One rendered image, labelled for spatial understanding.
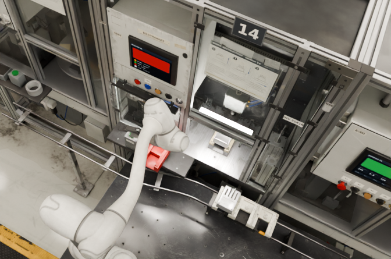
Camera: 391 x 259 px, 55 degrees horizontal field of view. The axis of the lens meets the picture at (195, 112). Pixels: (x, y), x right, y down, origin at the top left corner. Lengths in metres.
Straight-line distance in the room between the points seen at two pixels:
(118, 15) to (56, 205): 0.82
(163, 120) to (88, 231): 0.56
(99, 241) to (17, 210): 1.85
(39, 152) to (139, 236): 1.45
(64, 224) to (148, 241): 0.90
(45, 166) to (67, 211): 1.87
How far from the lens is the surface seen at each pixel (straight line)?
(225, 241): 2.40
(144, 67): 1.81
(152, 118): 1.68
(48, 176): 3.36
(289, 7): 1.57
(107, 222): 1.54
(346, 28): 1.57
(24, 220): 3.26
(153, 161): 2.28
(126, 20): 1.70
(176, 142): 1.76
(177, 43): 1.62
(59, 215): 1.56
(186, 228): 2.39
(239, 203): 2.27
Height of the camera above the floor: 2.95
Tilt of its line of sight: 55 degrees down
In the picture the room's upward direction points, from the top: 10 degrees clockwise
